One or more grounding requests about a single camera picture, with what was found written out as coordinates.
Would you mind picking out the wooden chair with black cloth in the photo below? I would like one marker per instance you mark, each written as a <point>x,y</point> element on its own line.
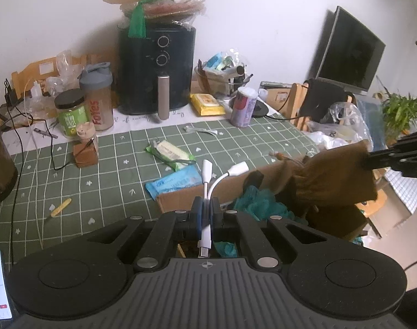
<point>311,100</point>

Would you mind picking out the black air fryer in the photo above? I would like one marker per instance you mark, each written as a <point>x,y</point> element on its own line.
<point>155,72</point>

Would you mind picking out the cardboard box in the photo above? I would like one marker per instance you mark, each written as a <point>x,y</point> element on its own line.
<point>270,190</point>

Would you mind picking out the brown burlap pouch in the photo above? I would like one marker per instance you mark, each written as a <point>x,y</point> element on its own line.
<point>334,177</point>

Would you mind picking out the grey lid shaker bottle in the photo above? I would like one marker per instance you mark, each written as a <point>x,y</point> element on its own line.
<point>96,82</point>

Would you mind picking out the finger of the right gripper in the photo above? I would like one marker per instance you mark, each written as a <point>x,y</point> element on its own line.
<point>403,162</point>

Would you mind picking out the small brown wooden box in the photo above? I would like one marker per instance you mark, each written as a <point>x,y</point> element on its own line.
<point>85,154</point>

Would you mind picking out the black monitor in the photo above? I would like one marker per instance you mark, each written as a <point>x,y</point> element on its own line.
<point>352,53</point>

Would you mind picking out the yellow wipes pack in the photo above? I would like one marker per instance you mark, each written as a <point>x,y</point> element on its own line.
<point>206,105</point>

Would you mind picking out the green potted plant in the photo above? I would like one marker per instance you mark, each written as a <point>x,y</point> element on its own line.
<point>399,114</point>

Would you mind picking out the blue wet wipes pack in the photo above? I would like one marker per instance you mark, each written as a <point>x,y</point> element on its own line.
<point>182,179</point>

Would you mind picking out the green checkered tablecloth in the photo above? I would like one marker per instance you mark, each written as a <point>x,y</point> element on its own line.
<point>114,188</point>

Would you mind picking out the teal bath loofah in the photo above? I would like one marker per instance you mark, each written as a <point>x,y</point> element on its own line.
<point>260,204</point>

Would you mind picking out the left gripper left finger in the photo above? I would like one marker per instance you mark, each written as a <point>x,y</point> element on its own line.
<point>171,229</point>

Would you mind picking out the green label jar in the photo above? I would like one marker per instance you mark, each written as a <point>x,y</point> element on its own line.
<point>71,109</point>

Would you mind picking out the yellow small tool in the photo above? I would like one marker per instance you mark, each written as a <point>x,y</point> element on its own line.
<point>56,210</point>

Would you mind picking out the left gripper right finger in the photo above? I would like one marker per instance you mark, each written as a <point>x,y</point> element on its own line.
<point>242,230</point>

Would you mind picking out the green white wipes pack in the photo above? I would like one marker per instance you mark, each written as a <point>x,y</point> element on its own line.
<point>170,154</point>

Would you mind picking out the clear plastic bag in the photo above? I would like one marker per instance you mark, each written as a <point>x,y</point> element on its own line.
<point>343,124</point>

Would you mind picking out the white purple canister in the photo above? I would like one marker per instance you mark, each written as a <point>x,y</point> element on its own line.
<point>243,106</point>

